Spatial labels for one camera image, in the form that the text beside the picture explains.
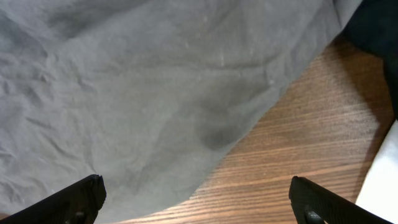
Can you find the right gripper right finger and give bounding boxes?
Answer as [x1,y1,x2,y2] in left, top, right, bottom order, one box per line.
[289,176,392,224]

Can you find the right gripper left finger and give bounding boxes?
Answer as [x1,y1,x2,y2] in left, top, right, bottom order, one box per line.
[1,174,106,224]

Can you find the grey shorts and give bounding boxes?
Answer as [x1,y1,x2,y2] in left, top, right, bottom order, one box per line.
[1,0,359,223]

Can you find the white shirt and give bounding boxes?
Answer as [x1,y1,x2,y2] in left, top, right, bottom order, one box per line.
[356,121,398,223]

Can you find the black garment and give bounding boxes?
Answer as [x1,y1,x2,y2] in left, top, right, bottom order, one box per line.
[343,0,397,116]

